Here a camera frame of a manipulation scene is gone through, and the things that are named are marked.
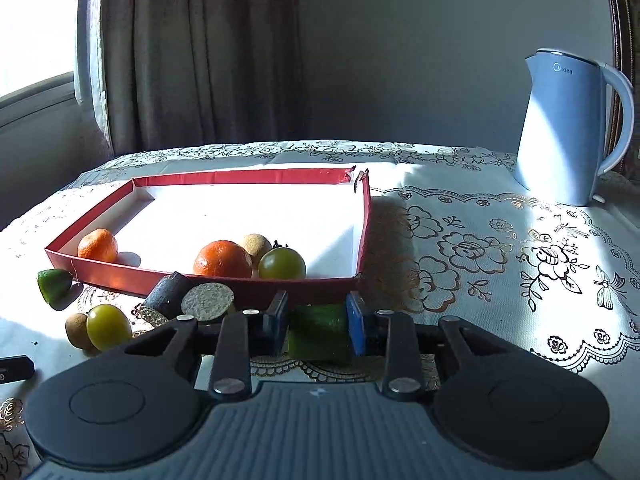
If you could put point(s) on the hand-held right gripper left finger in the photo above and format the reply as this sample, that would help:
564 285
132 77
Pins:
275 330

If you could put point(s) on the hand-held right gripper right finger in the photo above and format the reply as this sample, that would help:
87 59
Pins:
356 325

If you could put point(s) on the green tomato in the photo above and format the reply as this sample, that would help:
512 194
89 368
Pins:
109 327
281 263

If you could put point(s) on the round brown fruit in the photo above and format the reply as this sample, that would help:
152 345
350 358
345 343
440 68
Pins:
255 245
76 331

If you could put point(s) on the large orange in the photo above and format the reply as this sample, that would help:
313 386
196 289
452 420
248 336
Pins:
222 260

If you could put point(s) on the red cardboard box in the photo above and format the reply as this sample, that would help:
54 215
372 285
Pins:
225 210

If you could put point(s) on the small orange mandarin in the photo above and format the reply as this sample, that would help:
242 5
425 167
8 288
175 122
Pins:
97 246

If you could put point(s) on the light blue electric kettle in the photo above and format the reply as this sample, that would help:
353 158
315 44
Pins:
555 130

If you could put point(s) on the beige patterned curtain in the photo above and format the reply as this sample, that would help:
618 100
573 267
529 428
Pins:
200 50

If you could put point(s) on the window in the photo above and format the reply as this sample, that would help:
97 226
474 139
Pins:
35 25

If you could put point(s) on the wooden chair back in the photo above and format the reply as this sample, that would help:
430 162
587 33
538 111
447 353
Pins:
627 20

